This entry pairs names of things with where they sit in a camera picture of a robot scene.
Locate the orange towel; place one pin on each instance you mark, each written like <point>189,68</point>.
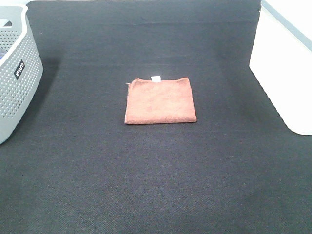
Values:
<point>166,101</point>

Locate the black table mat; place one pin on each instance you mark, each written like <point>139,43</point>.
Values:
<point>73,167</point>

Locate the white plastic basket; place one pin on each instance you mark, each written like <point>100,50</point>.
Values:
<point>281,60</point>

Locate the grey perforated laundry basket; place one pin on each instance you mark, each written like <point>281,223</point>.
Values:
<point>20,67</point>

